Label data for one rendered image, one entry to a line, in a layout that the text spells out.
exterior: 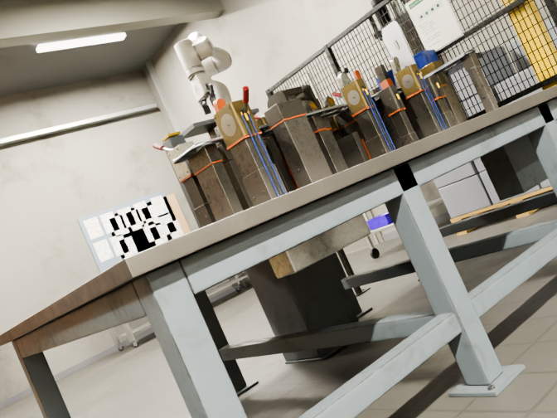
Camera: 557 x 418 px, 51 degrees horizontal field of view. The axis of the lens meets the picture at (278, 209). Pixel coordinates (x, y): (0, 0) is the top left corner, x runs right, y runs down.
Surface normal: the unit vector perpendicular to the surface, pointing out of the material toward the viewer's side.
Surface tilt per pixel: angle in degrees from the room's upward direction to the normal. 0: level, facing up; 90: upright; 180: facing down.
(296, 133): 90
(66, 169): 90
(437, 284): 90
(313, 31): 90
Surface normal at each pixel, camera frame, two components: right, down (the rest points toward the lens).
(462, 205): -0.73, 0.30
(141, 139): 0.54, -0.27
